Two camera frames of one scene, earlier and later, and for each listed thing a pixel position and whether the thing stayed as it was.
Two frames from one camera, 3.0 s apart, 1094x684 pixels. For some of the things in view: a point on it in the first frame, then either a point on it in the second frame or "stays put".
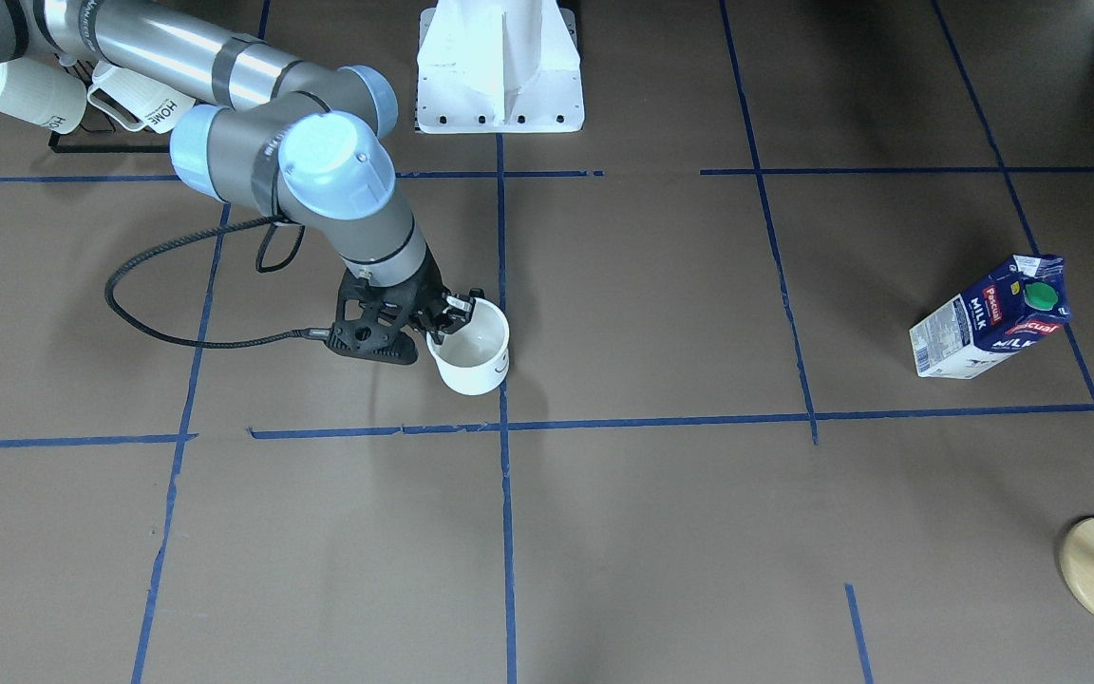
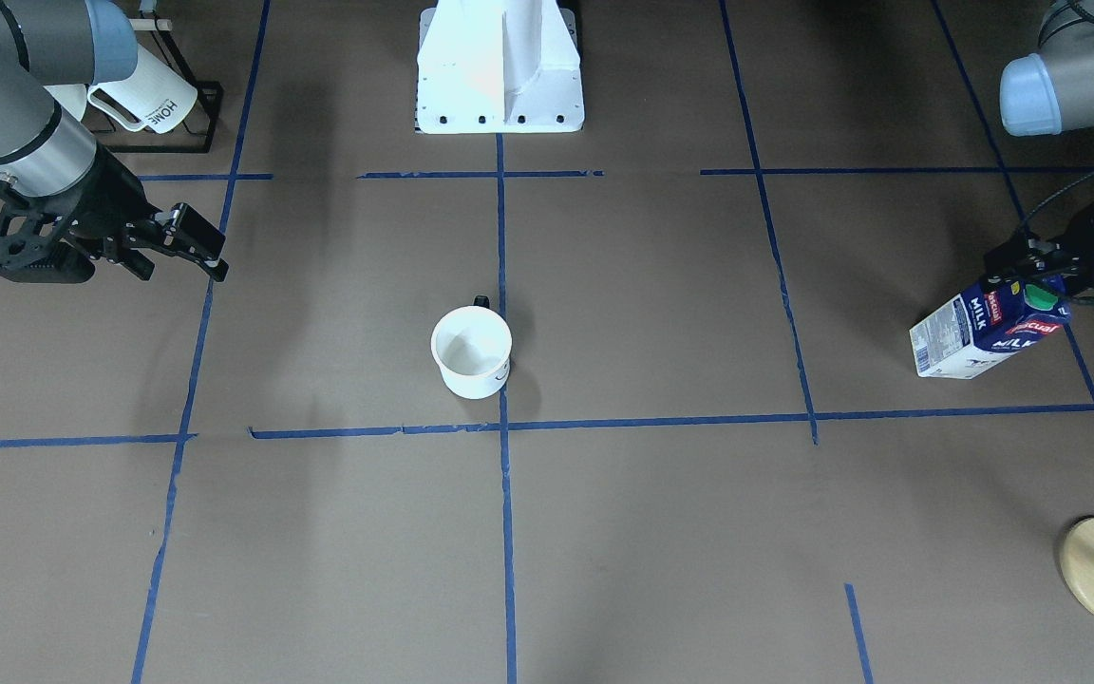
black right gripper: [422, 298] → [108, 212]
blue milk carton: [1009, 313] stays put
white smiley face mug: [475, 359] stays put
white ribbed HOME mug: [154, 104] stays put
